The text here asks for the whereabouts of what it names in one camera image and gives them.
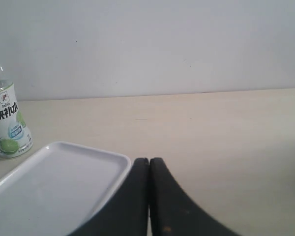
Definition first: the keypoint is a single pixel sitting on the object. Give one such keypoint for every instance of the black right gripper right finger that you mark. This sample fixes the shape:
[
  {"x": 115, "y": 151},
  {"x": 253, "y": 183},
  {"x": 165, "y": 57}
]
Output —
[{"x": 173, "y": 212}]

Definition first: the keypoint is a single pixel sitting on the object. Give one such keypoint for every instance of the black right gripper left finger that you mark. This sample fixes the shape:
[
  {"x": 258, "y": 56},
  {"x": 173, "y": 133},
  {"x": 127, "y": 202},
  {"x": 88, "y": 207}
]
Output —
[{"x": 126, "y": 212}]

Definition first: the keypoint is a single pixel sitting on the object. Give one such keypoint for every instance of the clear plastic drink bottle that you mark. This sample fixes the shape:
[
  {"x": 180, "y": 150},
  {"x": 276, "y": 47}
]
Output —
[{"x": 15, "y": 135}]

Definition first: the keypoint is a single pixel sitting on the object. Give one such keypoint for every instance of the white rectangular plastic tray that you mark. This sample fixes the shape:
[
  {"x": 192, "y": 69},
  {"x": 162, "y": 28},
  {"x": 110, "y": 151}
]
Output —
[{"x": 58, "y": 189}]

